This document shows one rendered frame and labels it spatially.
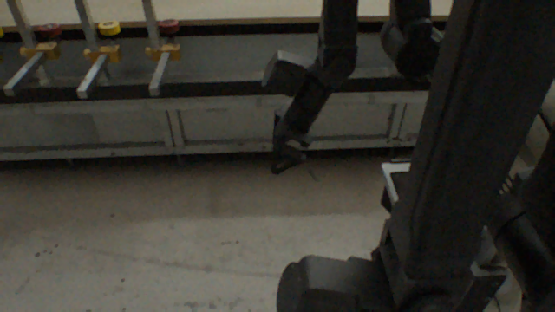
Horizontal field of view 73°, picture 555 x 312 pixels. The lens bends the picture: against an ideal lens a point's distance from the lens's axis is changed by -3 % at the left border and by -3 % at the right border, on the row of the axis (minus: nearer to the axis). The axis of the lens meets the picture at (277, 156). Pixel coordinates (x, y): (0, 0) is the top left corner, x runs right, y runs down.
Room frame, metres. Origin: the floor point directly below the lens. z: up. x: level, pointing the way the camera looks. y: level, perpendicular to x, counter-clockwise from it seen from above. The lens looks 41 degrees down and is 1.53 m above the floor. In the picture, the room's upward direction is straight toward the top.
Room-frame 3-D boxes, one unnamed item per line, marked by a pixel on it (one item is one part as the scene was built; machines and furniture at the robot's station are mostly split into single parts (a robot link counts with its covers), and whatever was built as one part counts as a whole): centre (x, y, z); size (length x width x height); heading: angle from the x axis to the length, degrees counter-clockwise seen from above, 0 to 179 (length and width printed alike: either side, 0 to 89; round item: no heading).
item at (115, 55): (1.46, 0.72, 0.82); 0.14 x 0.06 x 0.05; 93
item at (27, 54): (1.44, 0.97, 0.84); 0.14 x 0.06 x 0.05; 93
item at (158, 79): (1.38, 0.44, 0.82); 0.43 x 0.03 x 0.04; 3
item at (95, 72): (1.37, 0.69, 0.82); 0.43 x 0.03 x 0.04; 3
